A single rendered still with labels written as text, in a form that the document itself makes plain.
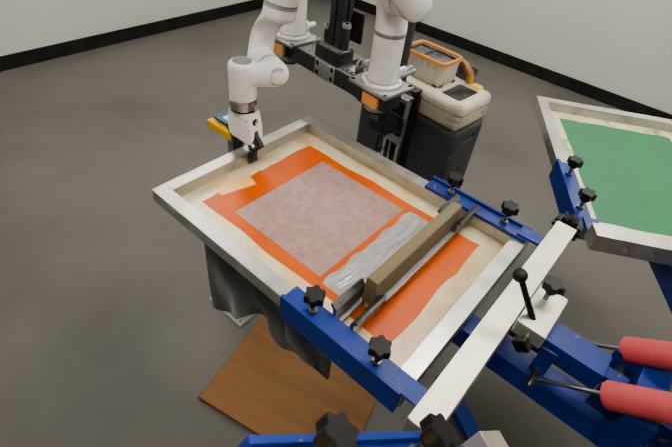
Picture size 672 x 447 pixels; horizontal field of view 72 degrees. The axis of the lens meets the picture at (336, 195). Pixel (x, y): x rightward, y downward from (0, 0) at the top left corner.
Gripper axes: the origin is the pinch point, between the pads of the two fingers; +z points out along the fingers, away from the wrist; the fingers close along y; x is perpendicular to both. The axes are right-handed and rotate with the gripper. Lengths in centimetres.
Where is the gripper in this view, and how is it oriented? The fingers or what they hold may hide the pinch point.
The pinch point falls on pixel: (245, 152)
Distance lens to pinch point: 139.7
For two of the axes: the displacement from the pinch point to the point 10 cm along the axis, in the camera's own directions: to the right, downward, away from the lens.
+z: -1.0, 7.6, 6.4
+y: -7.5, -4.8, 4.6
